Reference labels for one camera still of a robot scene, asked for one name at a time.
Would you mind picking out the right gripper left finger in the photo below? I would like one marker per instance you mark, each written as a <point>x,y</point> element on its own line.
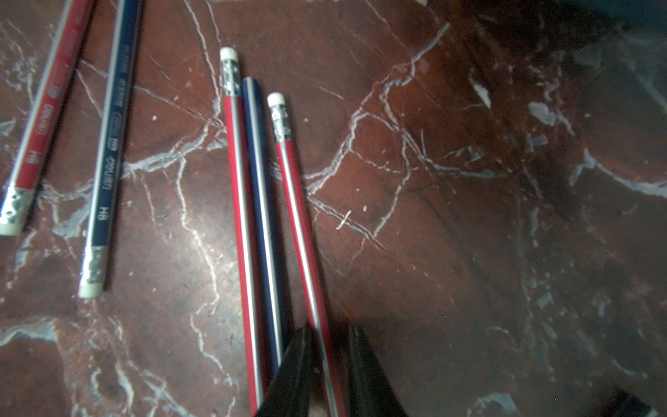
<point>289,393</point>

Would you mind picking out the black pencil left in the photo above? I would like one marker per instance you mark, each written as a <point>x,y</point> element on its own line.
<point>110,149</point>

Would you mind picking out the black pencil centre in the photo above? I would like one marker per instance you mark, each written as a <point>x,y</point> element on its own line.
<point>265,219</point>

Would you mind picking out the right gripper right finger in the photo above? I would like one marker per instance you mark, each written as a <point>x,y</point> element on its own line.
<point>370,392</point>

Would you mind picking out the red pencil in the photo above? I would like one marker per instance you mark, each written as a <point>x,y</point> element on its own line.
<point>297,209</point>
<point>245,228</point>
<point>42,121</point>

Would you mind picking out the black pencil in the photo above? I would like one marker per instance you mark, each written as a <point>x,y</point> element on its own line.
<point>265,219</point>
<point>110,149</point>

